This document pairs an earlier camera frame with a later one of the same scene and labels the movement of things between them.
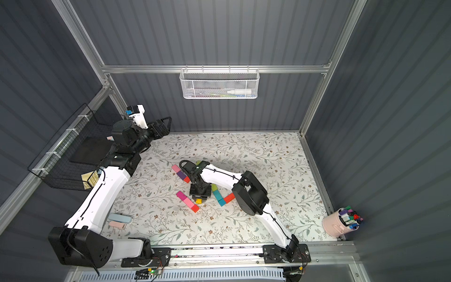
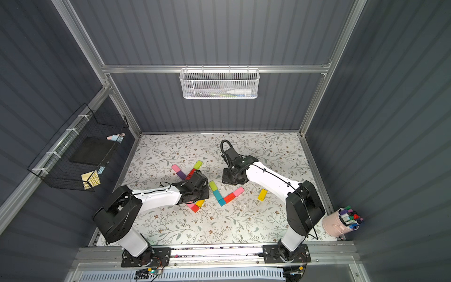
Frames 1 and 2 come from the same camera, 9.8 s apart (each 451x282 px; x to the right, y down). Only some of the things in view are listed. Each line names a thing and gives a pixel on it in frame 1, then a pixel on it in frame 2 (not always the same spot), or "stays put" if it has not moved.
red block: x=229 y=198 stays put
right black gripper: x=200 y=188 -> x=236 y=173
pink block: x=176 y=168 stays put
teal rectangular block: x=218 y=194 stays put
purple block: x=181 y=174 stays put
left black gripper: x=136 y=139 -> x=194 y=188
